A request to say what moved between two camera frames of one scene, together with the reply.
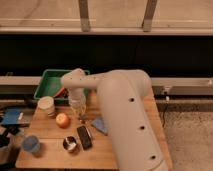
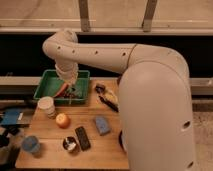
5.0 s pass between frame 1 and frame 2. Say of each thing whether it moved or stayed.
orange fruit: stayed
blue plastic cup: stayed
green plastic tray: stayed
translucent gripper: moved
